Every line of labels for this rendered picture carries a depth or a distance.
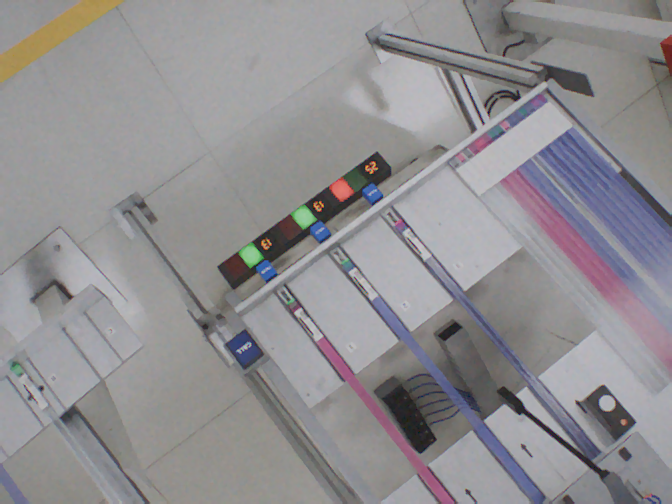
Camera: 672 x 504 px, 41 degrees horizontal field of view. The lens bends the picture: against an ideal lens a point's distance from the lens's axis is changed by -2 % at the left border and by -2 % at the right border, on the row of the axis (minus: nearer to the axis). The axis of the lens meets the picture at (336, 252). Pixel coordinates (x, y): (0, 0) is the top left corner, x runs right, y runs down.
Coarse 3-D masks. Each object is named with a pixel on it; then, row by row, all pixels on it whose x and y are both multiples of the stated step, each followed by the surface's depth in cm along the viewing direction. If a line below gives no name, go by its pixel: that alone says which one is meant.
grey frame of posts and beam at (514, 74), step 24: (384, 48) 221; (408, 48) 208; (432, 48) 200; (456, 48) 193; (480, 72) 185; (504, 72) 174; (528, 72) 169; (144, 216) 203; (144, 240) 192; (168, 264) 180; (192, 288) 165; (192, 312) 158; (216, 312) 156; (264, 384) 221; (264, 408) 213; (288, 432) 202; (336, 480) 183
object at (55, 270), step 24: (48, 240) 204; (72, 240) 207; (24, 264) 204; (48, 264) 206; (72, 264) 208; (0, 288) 203; (24, 288) 205; (48, 288) 208; (72, 288) 210; (0, 312) 205; (24, 312) 207; (48, 312) 197; (24, 336) 209; (96, 408) 156; (120, 432) 152; (120, 456) 141; (144, 480) 141
